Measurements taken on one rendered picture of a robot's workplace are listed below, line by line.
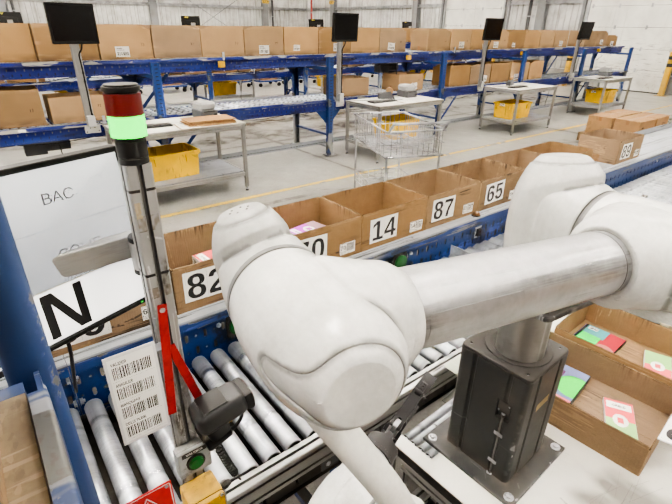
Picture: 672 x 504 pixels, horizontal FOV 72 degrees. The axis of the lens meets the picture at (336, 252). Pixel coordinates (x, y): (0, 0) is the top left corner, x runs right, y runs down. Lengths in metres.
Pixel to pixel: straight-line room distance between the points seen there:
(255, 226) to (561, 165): 0.59
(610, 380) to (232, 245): 1.35
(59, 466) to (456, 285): 0.41
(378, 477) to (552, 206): 0.55
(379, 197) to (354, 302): 1.92
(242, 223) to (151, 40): 5.64
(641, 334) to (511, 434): 0.87
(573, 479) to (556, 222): 0.70
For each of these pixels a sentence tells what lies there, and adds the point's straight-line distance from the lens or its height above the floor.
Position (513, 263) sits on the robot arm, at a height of 1.47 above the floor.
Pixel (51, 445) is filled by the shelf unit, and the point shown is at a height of 1.54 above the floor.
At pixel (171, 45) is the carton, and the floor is 1.52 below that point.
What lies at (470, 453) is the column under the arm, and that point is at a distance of 1.31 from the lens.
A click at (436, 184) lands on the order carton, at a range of 2.62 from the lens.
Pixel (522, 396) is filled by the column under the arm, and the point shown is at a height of 1.03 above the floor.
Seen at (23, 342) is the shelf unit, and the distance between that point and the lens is 0.34.
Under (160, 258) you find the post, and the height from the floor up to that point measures 1.39.
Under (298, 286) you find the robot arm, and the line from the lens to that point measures 0.45.
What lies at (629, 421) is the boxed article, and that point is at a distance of 1.57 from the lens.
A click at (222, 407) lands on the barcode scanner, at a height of 1.08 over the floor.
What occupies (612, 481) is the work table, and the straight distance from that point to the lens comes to 1.42.
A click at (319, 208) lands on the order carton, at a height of 0.99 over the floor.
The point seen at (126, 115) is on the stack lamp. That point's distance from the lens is 0.73.
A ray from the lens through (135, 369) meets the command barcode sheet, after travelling 0.89.
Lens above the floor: 1.74
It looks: 26 degrees down
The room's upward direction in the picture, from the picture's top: 1 degrees clockwise
